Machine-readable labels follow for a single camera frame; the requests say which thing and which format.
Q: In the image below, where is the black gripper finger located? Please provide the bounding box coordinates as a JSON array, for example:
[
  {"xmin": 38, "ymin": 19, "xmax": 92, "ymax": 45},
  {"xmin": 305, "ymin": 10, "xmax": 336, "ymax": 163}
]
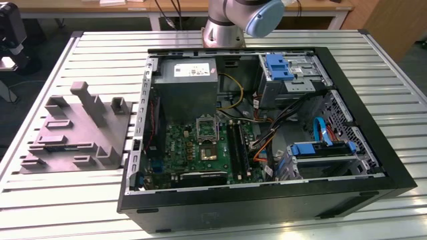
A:
[{"xmin": 0, "ymin": 1, "xmax": 29, "ymax": 56}]

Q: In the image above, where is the CPU socket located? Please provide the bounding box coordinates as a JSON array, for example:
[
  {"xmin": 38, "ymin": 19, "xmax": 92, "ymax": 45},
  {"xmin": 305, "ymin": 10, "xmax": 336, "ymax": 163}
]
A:
[{"xmin": 198, "ymin": 146, "xmax": 221, "ymax": 162}]

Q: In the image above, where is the white box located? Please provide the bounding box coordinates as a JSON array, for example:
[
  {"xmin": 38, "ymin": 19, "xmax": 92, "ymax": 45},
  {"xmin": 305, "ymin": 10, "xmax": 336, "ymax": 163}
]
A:
[{"xmin": 98, "ymin": 0, "xmax": 128, "ymax": 7}]

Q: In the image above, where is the grey parts rack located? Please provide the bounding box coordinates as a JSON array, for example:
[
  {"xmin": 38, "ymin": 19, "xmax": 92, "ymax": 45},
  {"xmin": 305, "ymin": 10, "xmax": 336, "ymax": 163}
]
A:
[{"xmin": 18, "ymin": 81, "xmax": 140, "ymax": 175}]

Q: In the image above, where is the RAM stick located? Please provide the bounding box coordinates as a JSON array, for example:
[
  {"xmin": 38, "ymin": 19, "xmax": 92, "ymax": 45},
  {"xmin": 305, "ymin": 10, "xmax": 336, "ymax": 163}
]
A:
[{"xmin": 42, "ymin": 144, "xmax": 81, "ymax": 152}]

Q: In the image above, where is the grey power supply unit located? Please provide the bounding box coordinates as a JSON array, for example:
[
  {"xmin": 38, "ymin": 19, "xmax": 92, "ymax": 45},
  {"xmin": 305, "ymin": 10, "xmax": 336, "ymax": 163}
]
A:
[{"xmin": 150, "ymin": 58, "xmax": 220, "ymax": 124}]

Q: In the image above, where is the black case fan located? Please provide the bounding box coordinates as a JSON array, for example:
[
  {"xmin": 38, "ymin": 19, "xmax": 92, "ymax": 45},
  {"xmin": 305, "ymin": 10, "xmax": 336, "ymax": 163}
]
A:
[{"xmin": 145, "ymin": 94, "xmax": 168, "ymax": 161}]

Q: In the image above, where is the metal socket cover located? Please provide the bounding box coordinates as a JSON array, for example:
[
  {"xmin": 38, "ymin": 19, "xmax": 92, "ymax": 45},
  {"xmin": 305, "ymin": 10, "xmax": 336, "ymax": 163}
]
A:
[{"xmin": 193, "ymin": 115, "xmax": 220, "ymax": 145}]

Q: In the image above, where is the green motherboard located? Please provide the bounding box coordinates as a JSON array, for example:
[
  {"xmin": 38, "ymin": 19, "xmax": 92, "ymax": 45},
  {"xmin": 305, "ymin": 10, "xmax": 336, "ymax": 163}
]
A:
[{"xmin": 138, "ymin": 115, "xmax": 265, "ymax": 190}]

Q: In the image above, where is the blue port connector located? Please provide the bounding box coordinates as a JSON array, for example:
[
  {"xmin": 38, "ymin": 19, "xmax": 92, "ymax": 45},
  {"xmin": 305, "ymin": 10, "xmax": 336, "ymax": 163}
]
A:
[{"xmin": 133, "ymin": 174, "xmax": 146, "ymax": 190}]

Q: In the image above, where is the blue drive bay latch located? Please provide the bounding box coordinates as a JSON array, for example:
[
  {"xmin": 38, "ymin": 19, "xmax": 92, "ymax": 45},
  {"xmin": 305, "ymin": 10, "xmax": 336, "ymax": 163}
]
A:
[{"xmin": 265, "ymin": 53, "xmax": 294, "ymax": 81}]

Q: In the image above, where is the black RAM slot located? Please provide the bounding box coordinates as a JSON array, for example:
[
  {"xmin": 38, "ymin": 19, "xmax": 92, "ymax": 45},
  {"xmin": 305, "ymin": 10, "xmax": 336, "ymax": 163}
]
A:
[
  {"xmin": 225, "ymin": 119, "xmax": 241, "ymax": 177},
  {"xmin": 234, "ymin": 120, "xmax": 253, "ymax": 178}
]

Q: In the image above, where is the black graphics card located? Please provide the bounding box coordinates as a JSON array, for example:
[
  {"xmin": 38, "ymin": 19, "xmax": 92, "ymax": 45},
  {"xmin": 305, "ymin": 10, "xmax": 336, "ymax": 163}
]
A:
[{"xmin": 178, "ymin": 170, "xmax": 230, "ymax": 188}]

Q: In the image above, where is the silver drive cage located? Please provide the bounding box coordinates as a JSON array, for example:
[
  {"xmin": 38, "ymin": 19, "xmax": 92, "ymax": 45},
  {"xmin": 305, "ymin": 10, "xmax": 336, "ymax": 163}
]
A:
[{"xmin": 257, "ymin": 53, "xmax": 335, "ymax": 110}]

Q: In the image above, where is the wooden desk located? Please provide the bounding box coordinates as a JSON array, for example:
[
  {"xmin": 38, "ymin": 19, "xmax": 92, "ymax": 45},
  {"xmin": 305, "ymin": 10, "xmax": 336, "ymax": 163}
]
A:
[{"xmin": 0, "ymin": 0, "xmax": 355, "ymax": 32}]

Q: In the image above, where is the hard disk in blue carrier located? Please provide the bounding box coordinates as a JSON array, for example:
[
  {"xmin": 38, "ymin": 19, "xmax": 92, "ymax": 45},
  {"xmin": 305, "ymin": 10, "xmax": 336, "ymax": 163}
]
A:
[{"xmin": 288, "ymin": 140, "xmax": 357, "ymax": 159}]

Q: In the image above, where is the black PC case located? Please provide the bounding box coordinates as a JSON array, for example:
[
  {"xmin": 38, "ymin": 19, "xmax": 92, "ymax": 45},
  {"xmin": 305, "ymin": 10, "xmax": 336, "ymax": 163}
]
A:
[{"xmin": 114, "ymin": 46, "xmax": 419, "ymax": 235}]

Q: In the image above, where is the silver disk bay cage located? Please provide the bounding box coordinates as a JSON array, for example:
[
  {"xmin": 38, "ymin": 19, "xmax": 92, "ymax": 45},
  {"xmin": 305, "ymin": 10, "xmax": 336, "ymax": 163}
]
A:
[{"xmin": 272, "ymin": 149, "xmax": 385, "ymax": 181}]

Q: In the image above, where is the wooden cabinet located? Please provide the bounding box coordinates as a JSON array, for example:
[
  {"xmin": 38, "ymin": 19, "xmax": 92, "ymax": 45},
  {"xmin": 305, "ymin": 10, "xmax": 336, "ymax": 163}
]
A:
[{"xmin": 341, "ymin": 0, "xmax": 427, "ymax": 63}]

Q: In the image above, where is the black camera cable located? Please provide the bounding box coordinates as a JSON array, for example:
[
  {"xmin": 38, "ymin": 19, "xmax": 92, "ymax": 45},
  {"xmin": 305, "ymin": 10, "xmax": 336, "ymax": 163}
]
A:
[{"xmin": 152, "ymin": 0, "xmax": 184, "ymax": 30}]

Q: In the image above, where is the yellow wire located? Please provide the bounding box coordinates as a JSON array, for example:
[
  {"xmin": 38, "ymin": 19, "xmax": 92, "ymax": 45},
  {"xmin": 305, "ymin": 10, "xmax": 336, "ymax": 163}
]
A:
[{"xmin": 217, "ymin": 72, "xmax": 245, "ymax": 110}]

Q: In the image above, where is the grey wire bundle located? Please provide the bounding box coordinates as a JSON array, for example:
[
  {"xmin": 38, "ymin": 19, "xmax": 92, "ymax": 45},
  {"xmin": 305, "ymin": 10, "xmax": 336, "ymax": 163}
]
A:
[{"xmin": 214, "ymin": 109, "xmax": 274, "ymax": 124}]

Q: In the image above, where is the black cable bundle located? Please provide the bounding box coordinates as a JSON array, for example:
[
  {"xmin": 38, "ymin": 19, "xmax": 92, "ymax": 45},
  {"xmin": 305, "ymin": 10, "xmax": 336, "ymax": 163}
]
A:
[{"xmin": 249, "ymin": 89, "xmax": 329, "ymax": 149}]

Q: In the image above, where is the orange wire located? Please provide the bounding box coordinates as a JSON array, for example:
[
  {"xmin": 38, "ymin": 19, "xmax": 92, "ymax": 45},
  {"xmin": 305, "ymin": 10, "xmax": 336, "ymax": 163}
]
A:
[{"xmin": 252, "ymin": 146, "xmax": 268, "ymax": 164}]

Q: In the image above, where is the light blue wire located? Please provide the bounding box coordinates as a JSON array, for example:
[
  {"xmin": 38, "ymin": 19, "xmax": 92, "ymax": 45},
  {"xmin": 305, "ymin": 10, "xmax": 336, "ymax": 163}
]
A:
[{"xmin": 312, "ymin": 116, "xmax": 335, "ymax": 147}]

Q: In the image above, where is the red wire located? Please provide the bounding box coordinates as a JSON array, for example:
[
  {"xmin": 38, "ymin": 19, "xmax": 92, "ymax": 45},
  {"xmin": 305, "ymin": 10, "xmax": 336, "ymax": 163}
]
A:
[{"xmin": 325, "ymin": 124, "xmax": 343, "ymax": 144}]

